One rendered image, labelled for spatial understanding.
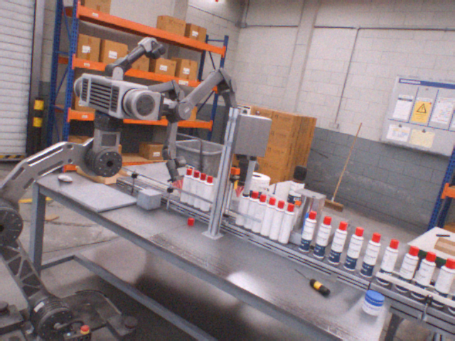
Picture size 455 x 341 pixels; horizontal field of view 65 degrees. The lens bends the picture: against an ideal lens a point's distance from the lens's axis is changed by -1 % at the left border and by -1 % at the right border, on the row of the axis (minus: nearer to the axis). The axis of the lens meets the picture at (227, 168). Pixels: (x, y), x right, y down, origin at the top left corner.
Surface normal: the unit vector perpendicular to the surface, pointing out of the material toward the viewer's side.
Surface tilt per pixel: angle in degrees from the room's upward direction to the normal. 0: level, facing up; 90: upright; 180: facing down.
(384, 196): 90
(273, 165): 89
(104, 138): 90
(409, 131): 90
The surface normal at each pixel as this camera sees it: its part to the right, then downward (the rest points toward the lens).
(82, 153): 0.70, 0.28
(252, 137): 0.37, 0.27
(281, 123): -0.61, 0.07
